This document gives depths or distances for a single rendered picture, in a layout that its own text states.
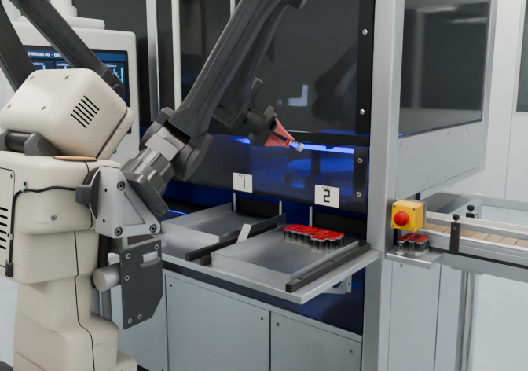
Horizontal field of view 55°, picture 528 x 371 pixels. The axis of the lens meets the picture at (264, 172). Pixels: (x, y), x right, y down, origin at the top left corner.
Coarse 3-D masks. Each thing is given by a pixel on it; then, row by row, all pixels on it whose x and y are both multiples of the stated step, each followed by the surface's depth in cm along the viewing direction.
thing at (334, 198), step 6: (318, 186) 156; (324, 186) 155; (318, 192) 156; (324, 192) 155; (330, 192) 154; (336, 192) 152; (318, 198) 157; (330, 198) 154; (336, 198) 153; (324, 204) 156; (330, 204) 154; (336, 204) 153
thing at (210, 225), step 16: (208, 208) 182; (224, 208) 188; (176, 224) 170; (192, 224) 174; (208, 224) 174; (224, 224) 174; (240, 224) 174; (256, 224) 163; (192, 240) 157; (208, 240) 152
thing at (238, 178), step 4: (236, 176) 177; (240, 176) 176; (244, 176) 174; (248, 176) 173; (236, 180) 177; (240, 180) 176; (248, 180) 174; (236, 184) 177; (240, 184) 176; (248, 184) 174; (236, 188) 177; (240, 188) 176; (248, 188) 174
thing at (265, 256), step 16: (256, 240) 150; (272, 240) 156; (224, 256) 132; (240, 256) 142; (256, 256) 142; (272, 256) 142; (288, 256) 142; (304, 256) 142; (320, 256) 142; (336, 256) 136; (240, 272) 129; (256, 272) 126; (272, 272) 123; (288, 272) 130; (304, 272) 124
